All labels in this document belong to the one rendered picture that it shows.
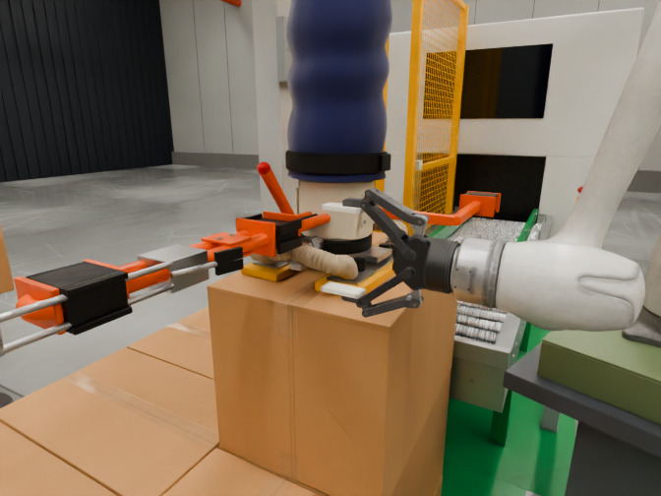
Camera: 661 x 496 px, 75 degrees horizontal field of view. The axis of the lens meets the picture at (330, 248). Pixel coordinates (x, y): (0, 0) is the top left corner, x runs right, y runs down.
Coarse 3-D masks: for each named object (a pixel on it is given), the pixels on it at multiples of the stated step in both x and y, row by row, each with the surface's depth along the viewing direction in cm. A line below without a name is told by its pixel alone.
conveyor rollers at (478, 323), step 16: (464, 224) 319; (480, 224) 321; (496, 224) 317; (512, 224) 319; (496, 240) 276; (512, 240) 278; (528, 240) 275; (464, 304) 182; (464, 320) 166; (480, 320) 164; (496, 320) 168; (464, 336) 157; (480, 336) 154; (496, 336) 152
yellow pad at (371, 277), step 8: (392, 248) 107; (392, 256) 101; (360, 264) 90; (368, 264) 95; (376, 264) 95; (384, 264) 95; (360, 272) 90; (368, 272) 90; (376, 272) 91; (384, 272) 92; (392, 272) 95; (320, 280) 86; (328, 280) 86; (336, 280) 86; (344, 280) 85; (352, 280) 85; (360, 280) 85; (368, 280) 86; (376, 280) 88; (320, 288) 85; (368, 288) 84
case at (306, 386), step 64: (256, 320) 85; (320, 320) 77; (384, 320) 73; (448, 320) 117; (256, 384) 89; (320, 384) 81; (384, 384) 74; (256, 448) 94; (320, 448) 85; (384, 448) 78
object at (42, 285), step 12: (72, 264) 51; (84, 264) 51; (96, 264) 51; (108, 264) 51; (36, 276) 47; (48, 276) 47; (60, 276) 47; (72, 276) 47; (84, 276) 47; (96, 276) 47; (24, 288) 46; (36, 288) 44; (48, 288) 43; (60, 288) 44; (60, 312) 44; (36, 324) 46; (48, 324) 45
